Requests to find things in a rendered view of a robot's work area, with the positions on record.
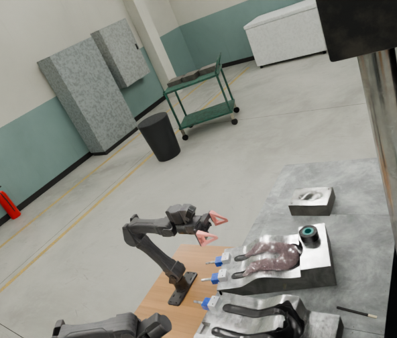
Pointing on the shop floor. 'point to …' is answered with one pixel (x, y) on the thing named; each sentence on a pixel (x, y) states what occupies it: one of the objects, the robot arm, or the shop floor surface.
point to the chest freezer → (286, 33)
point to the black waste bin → (160, 136)
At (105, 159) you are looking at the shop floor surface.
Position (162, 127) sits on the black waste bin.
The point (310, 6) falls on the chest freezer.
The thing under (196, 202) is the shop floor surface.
